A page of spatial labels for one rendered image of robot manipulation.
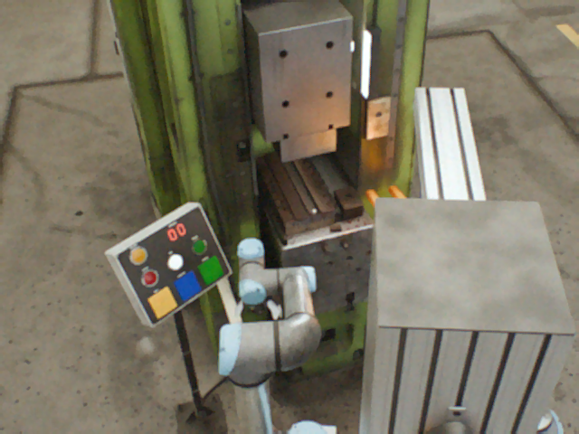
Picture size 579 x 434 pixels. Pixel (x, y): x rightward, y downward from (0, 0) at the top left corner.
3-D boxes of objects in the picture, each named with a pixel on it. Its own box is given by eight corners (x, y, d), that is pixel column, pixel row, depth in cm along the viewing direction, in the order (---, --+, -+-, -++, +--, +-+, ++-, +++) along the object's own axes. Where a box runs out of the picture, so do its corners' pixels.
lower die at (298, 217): (335, 223, 261) (335, 207, 255) (285, 236, 256) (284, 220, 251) (299, 160, 290) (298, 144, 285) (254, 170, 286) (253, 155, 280)
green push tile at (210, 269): (224, 273, 234) (216, 256, 232) (207, 285, 231) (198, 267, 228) (222, 273, 236) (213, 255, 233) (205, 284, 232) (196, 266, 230)
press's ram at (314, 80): (373, 120, 234) (379, 12, 207) (265, 144, 225) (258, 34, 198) (329, 61, 263) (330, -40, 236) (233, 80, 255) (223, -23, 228)
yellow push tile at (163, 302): (177, 306, 224) (167, 287, 222) (159, 318, 221) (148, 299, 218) (175, 305, 226) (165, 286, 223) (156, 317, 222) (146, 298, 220)
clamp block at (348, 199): (364, 216, 263) (364, 203, 259) (343, 221, 262) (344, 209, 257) (352, 197, 272) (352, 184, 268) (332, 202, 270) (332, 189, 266)
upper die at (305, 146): (336, 150, 237) (336, 128, 231) (281, 163, 232) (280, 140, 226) (297, 89, 267) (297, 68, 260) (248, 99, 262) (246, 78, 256)
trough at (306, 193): (322, 212, 255) (322, 210, 254) (309, 216, 254) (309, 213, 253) (288, 149, 285) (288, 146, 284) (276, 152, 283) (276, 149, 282)
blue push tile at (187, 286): (201, 289, 229) (192, 271, 227) (183, 301, 226) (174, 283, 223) (199, 288, 231) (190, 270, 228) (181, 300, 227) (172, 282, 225)
